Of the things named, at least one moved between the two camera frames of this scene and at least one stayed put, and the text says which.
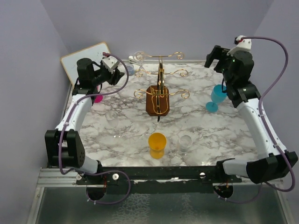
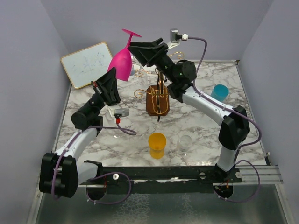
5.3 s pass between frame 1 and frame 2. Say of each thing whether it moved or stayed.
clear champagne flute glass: moved
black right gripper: moved
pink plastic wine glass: moved
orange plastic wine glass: stayed
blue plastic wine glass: stayed
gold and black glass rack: stayed
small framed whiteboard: stayed
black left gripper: moved
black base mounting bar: stayed
